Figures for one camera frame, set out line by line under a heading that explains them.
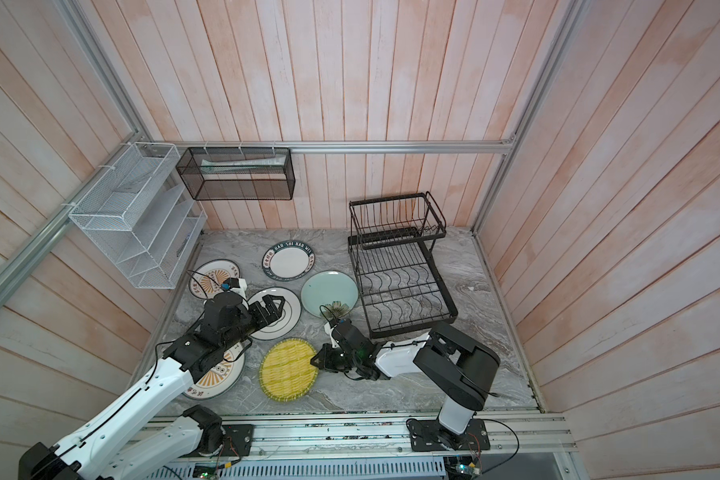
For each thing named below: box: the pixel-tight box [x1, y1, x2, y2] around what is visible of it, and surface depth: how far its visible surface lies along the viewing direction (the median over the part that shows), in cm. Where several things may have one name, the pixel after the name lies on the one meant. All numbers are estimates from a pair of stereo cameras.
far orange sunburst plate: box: [189, 259, 241, 300], surface depth 109 cm
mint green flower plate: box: [301, 270, 359, 318], surface depth 101 cm
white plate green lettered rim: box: [261, 240, 316, 282], surface depth 113 cm
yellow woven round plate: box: [259, 338, 319, 402], surface depth 85 cm
